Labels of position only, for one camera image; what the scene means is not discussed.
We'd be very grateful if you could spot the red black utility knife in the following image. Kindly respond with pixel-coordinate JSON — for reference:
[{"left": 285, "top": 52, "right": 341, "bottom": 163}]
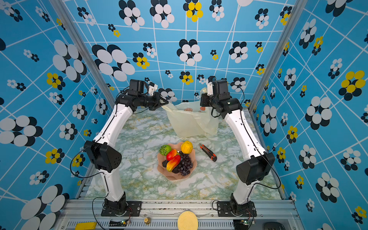
[{"left": 199, "top": 143, "right": 217, "bottom": 162}]

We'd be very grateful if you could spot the translucent yellowish plastic bag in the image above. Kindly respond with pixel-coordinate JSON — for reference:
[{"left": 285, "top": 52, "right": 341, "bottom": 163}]
[{"left": 162, "top": 100, "right": 219, "bottom": 138}]

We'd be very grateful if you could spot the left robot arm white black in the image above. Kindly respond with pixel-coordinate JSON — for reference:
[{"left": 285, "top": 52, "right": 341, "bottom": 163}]
[{"left": 84, "top": 92, "right": 169, "bottom": 217}]

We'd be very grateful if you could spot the aluminium front rail frame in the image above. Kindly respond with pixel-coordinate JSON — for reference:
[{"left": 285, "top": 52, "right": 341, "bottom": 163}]
[{"left": 55, "top": 199, "right": 304, "bottom": 230}]

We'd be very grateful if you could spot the yellow box on rail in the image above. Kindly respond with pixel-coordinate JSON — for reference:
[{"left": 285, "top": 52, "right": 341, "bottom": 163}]
[{"left": 75, "top": 222, "right": 97, "bottom": 230}]

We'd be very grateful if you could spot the yellow lemon fruit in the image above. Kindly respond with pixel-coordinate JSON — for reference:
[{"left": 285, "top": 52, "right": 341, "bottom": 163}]
[{"left": 181, "top": 141, "right": 193, "bottom": 154}]

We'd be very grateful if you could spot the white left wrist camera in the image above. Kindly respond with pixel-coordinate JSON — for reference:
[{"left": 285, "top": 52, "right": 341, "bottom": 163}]
[{"left": 148, "top": 82, "right": 158, "bottom": 96}]

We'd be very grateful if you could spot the dark avocado fruit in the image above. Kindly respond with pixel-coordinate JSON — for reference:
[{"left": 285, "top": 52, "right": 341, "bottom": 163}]
[{"left": 162, "top": 160, "right": 168, "bottom": 168}]

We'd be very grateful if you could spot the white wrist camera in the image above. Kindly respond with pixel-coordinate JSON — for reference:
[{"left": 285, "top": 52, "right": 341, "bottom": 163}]
[
  {"left": 148, "top": 82, "right": 158, "bottom": 96},
  {"left": 207, "top": 82, "right": 213, "bottom": 96}
]

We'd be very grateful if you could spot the dark purple grape bunch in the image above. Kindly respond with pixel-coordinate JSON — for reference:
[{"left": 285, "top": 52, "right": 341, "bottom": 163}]
[{"left": 173, "top": 152, "right": 193, "bottom": 176}]

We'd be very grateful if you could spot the small brass knob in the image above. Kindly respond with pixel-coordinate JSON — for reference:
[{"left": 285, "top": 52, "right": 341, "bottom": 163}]
[{"left": 144, "top": 218, "right": 151, "bottom": 225}]

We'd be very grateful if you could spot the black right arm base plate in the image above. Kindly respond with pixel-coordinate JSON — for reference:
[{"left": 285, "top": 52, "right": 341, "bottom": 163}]
[{"left": 214, "top": 201, "right": 257, "bottom": 218}]

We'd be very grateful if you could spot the pink scalloped fruit plate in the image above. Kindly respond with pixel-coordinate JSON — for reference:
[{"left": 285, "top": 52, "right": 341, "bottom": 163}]
[{"left": 157, "top": 141, "right": 197, "bottom": 181}]

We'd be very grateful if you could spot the red yellow mango fruit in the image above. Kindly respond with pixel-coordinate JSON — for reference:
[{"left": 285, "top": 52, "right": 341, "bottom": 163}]
[{"left": 166, "top": 155, "right": 181, "bottom": 172}]

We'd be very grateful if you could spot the green kiwi fruit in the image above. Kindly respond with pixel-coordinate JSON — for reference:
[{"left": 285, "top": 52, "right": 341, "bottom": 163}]
[{"left": 159, "top": 145, "right": 172, "bottom": 156}]

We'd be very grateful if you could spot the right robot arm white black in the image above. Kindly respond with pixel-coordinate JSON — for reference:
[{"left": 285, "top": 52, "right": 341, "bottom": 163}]
[{"left": 200, "top": 93, "right": 275, "bottom": 216}]

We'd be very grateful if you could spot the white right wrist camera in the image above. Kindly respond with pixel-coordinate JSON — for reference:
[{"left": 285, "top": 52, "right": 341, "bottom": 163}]
[{"left": 207, "top": 82, "right": 213, "bottom": 96}]

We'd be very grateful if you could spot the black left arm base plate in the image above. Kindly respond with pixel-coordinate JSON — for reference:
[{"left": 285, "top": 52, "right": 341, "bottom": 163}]
[{"left": 101, "top": 201, "right": 142, "bottom": 217}]

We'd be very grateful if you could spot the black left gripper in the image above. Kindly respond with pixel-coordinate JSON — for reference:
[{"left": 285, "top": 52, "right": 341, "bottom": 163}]
[{"left": 138, "top": 93, "right": 169, "bottom": 111}]

